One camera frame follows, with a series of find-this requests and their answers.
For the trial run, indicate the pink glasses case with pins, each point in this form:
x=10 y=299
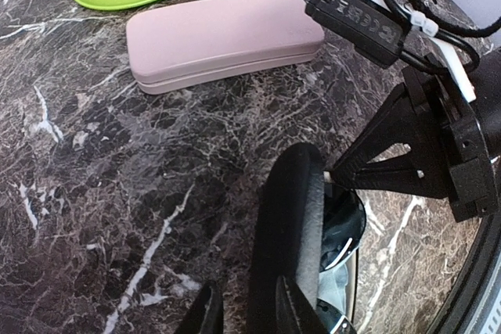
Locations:
x=191 y=43

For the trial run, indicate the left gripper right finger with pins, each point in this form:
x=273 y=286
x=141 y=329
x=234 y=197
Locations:
x=294 y=314

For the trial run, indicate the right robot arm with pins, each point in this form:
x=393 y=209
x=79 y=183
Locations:
x=473 y=305

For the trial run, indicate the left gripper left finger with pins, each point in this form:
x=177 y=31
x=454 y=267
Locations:
x=206 y=312

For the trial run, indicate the black sunglasses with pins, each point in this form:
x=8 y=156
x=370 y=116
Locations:
x=344 y=224

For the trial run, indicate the black glasses case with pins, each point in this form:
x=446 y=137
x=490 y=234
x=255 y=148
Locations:
x=288 y=233

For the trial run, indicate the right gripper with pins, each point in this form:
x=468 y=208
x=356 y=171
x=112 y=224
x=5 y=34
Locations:
x=427 y=140

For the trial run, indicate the blue cleaning cloth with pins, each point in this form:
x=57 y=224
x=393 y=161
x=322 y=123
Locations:
x=332 y=286

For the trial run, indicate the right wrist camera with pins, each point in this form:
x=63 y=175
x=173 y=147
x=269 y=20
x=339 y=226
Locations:
x=378 y=30

